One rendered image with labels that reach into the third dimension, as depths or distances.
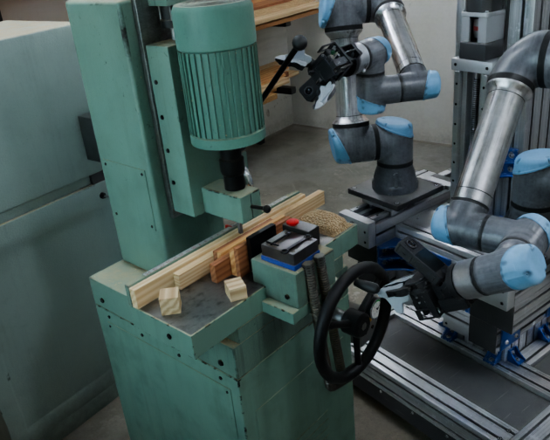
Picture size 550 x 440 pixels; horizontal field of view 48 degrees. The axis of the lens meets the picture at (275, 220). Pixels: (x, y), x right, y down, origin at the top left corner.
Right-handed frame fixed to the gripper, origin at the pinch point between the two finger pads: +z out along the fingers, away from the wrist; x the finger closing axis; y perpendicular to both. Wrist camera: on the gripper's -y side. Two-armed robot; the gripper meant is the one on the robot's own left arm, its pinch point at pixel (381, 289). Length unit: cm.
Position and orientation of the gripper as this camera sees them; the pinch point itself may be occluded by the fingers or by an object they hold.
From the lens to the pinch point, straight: 136.6
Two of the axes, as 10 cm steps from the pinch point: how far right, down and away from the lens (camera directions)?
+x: 6.5, -3.9, 6.5
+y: 4.7, 8.8, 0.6
